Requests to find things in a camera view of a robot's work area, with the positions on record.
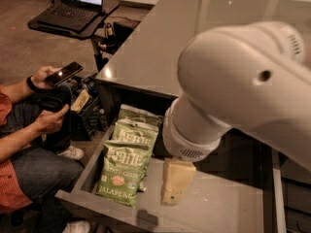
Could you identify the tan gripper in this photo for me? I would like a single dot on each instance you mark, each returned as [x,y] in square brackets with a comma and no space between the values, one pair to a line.
[181,145]

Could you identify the green jalapeno chip bag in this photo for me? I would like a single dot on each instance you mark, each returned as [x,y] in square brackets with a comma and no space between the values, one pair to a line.
[123,169]

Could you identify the black smartphone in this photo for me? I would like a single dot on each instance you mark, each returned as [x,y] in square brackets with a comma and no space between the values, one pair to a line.
[63,74]

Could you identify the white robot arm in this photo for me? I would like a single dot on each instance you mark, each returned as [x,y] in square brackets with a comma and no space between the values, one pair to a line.
[249,77]

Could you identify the person's left forearm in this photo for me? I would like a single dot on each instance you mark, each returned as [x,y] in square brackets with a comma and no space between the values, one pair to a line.
[17,91]

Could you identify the person's right forearm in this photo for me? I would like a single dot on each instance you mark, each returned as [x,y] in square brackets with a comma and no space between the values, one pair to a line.
[11,144]

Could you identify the open grey top drawer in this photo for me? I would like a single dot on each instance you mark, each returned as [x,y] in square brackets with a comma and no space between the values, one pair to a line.
[236,189]

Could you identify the middle green chip bag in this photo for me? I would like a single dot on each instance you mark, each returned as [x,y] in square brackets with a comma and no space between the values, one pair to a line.
[135,143]

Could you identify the rear green chip bag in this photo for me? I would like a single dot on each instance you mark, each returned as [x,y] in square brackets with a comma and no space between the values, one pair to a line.
[135,114]

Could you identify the grey counter cabinet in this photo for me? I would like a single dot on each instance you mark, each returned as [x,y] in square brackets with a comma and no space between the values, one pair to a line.
[143,71]

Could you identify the person's right hand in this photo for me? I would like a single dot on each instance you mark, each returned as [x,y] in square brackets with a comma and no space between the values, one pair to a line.
[49,122]

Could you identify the person's left hand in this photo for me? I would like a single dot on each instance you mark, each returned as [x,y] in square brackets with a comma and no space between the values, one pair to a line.
[39,78]

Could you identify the black plastic crate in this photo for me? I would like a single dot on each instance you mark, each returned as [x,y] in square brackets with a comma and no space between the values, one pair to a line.
[85,124]

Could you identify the white sneaker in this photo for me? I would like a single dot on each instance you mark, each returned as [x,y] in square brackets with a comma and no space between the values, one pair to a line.
[73,153]

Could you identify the tan packet in crate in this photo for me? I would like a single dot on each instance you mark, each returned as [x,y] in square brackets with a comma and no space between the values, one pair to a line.
[80,102]

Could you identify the blue jeans legs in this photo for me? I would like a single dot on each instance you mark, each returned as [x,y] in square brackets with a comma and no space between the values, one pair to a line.
[41,173]

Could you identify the red checked shirt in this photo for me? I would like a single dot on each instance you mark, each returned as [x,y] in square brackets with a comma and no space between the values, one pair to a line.
[11,196]

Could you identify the black laptop stand table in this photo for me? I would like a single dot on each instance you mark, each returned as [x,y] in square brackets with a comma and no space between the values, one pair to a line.
[108,7]

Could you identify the black laptop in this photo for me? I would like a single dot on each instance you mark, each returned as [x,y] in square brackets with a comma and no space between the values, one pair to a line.
[74,15]

